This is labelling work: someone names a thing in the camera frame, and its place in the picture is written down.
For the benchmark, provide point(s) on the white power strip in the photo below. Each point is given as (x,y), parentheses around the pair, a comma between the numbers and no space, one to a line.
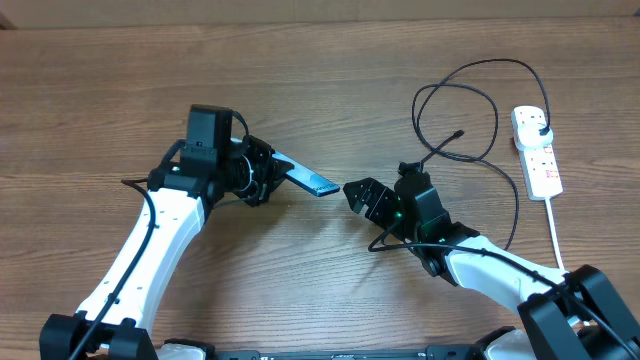
(539,166)

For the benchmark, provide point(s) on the black Samsung Galaxy smartphone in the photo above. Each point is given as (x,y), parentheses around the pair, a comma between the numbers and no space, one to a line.
(307,179)

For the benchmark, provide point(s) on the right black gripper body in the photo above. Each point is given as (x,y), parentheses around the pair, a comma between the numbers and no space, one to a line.
(382,209)

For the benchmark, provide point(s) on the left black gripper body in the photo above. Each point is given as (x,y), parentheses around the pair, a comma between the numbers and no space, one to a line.
(250,172)

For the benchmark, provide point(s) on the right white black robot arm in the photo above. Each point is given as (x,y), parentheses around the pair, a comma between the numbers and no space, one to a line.
(566,315)

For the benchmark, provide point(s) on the brown cardboard backdrop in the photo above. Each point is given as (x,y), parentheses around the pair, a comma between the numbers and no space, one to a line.
(62,14)

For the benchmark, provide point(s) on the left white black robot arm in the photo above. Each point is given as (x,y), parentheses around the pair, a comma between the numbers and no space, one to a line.
(179,195)

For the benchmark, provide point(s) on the white charger plug adapter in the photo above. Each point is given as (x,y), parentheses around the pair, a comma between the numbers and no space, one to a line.
(532,136)

